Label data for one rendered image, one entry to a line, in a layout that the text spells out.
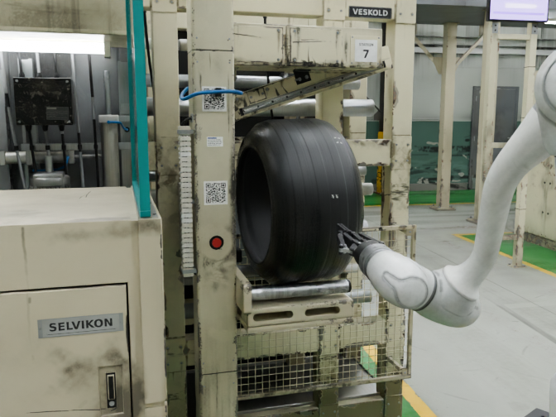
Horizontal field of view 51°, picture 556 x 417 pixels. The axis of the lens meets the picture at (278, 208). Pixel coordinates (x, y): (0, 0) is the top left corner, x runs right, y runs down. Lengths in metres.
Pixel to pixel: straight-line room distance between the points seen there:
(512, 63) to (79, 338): 12.38
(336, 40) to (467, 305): 1.18
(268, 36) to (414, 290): 1.17
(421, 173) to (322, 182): 10.45
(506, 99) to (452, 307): 11.60
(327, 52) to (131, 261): 1.32
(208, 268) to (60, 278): 0.82
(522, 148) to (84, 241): 0.84
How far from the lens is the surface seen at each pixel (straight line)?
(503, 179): 1.23
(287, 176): 1.71
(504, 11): 5.89
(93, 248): 1.11
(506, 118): 12.91
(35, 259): 1.12
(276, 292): 1.86
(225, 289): 1.90
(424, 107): 12.18
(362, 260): 1.42
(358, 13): 2.61
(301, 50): 2.17
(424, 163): 12.15
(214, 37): 1.83
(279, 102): 2.27
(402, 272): 1.29
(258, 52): 2.12
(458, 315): 1.42
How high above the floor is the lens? 1.45
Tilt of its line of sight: 9 degrees down
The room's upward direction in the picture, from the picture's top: straight up
